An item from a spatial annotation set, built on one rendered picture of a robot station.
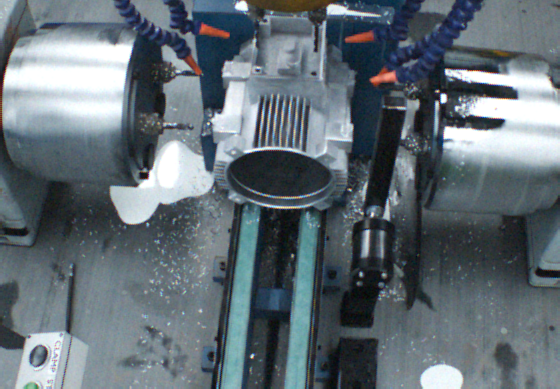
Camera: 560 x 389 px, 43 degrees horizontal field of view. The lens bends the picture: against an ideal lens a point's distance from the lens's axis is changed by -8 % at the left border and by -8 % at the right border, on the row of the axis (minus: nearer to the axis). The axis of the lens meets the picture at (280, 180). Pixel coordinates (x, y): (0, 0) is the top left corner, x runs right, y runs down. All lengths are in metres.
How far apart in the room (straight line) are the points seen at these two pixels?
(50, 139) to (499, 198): 0.64
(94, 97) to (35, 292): 0.41
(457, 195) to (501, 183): 0.07
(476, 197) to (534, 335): 0.31
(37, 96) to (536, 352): 0.88
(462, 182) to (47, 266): 0.71
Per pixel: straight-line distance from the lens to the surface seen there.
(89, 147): 1.07
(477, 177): 1.05
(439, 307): 1.26
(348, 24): 1.12
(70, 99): 1.06
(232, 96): 1.12
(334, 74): 1.14
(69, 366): 0.96
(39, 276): 1.32
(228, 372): 1.08
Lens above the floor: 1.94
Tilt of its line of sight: 58 degrees down
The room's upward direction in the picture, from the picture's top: straight up
